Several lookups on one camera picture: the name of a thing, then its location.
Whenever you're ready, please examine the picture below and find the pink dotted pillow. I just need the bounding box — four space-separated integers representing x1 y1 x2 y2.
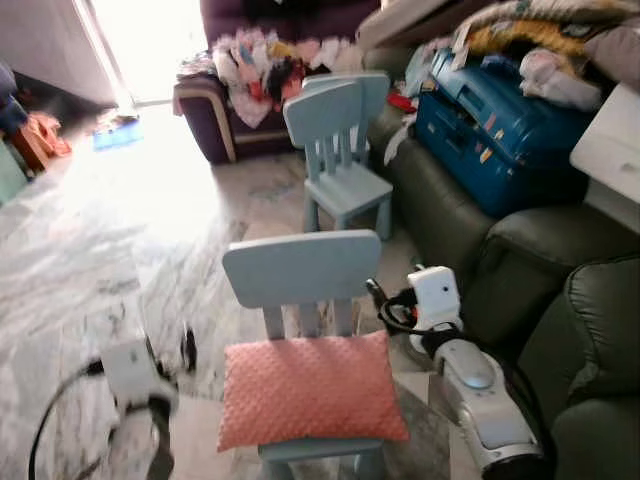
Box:
217 331 410 453

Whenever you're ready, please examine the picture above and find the purple sofa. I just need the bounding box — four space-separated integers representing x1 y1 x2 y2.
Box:
173 0 401 166

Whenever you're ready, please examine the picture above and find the light blue wooden chair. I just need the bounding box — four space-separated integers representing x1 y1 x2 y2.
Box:
222 229 386 480
283 80 395 241
303 71 392 131

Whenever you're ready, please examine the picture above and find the blue hard suitcase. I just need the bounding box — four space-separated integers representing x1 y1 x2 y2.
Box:
413 48 593 219

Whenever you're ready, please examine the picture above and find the small red item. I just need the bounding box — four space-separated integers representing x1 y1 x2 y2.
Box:
385 90 418 114

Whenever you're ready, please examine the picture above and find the blue floor mat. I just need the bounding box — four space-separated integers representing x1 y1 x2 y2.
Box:
92 113 144 153

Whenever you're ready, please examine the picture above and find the teal plastic bin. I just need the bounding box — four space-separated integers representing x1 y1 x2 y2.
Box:
0 140 31 206

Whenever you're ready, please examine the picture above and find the white box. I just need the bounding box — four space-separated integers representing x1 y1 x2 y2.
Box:
570 83 640 233

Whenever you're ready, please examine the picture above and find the orange bag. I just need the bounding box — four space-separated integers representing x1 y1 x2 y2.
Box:
20 110 73 173

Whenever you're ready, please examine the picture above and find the pile of colourful clothes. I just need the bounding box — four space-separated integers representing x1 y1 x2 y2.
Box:
180 28 363 129

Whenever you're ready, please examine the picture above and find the beige board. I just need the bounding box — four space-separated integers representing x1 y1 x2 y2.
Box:
355 0 476 51

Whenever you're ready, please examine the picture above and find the pink white cloth bundle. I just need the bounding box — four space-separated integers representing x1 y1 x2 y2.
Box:
518 47 603 111

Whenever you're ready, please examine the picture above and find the dark blue object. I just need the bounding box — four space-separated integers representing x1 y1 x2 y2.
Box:
0 60 29 136

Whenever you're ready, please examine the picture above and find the yellow patterned blanket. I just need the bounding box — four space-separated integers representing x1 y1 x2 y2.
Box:
450 0 640 59

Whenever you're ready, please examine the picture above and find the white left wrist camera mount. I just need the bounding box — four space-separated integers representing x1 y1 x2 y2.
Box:
100 338 173 406

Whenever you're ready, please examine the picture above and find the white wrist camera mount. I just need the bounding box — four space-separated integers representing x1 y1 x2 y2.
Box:
408 266 464 333
100 338 173 406

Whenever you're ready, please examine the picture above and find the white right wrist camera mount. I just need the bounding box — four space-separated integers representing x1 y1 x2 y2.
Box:
408 266 464 333

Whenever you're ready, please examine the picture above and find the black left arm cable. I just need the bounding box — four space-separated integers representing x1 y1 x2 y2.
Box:
28 360 109 480

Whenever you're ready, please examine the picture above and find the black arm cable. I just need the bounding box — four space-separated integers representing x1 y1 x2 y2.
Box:
376 288 557 476
28 360 109 480

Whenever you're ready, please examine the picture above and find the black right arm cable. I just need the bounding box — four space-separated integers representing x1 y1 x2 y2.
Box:
376 288 557 476

